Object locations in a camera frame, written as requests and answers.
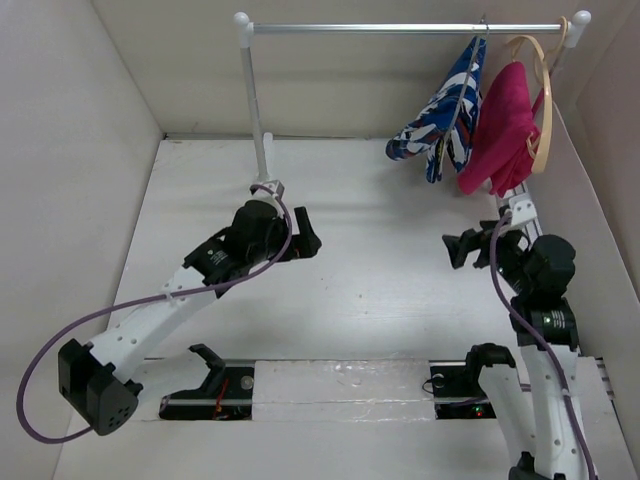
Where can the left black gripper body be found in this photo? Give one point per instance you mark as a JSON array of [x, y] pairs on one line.
[[275, 244]]

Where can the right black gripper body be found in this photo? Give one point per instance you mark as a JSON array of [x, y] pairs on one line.
[[509, 258]]

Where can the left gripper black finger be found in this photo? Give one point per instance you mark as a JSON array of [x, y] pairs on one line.
[[306, 235], [304, 247]]

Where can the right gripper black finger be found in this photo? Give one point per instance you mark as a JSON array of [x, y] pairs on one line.
[[469, 240], [458, 255]]

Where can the blue white red patterned trousers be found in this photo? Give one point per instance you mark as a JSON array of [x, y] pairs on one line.
[[424, 135]]

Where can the clear plastic hanger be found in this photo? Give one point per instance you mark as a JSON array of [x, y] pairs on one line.
[[482, 22]]

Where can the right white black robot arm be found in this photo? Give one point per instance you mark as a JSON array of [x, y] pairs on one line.
[[541, 423]]

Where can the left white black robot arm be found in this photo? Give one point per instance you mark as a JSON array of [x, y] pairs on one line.
[[98, 378]]

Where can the beige wooden hanger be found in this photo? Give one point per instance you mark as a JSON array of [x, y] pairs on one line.
[[539, 149]]

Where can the magenta pink garment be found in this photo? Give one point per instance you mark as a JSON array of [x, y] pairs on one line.
[[505, 132]]

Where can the aluminium rail at right wall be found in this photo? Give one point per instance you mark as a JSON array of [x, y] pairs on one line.
[[533, 229]]

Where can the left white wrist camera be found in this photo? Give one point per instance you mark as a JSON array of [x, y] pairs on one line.
[[267, 189]]

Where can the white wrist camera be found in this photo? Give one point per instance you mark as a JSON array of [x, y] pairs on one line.
[[267, 189], [519, 210]]

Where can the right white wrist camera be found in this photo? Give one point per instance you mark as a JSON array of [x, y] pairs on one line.
[[519, 210]]

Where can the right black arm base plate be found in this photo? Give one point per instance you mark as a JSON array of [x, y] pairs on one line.
[[454, 394]]

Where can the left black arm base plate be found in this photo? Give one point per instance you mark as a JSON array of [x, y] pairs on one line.
[[225, 394]]

